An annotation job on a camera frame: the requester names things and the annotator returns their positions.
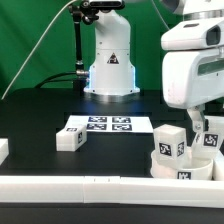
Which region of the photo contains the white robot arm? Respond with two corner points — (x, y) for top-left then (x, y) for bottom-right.
(85, 0), (224, 132)

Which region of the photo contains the white paper with markers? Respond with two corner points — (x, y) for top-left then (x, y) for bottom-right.
(65, 115), (153, 133)

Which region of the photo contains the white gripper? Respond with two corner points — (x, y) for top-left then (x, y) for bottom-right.
(162, 48), (224, 133)

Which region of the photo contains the white left rail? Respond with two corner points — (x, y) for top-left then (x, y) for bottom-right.
(0, 138), (9, 165)

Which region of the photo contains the white front rail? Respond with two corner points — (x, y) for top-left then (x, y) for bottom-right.
(0, 176), (224, 208)

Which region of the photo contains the white cable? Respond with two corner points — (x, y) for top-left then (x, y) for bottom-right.
(0, 0), (78, 101)

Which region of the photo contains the white round stool seat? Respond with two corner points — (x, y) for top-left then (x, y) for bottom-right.
(150, 147), (213, 180)

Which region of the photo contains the black overhead camera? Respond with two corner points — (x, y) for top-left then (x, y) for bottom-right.
(81, 0), (125, 10)

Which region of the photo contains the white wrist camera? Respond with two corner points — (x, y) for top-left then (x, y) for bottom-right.
(161, 18), (224, 51)

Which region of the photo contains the black cable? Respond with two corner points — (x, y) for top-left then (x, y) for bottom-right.
(34, 71), (90, 90)

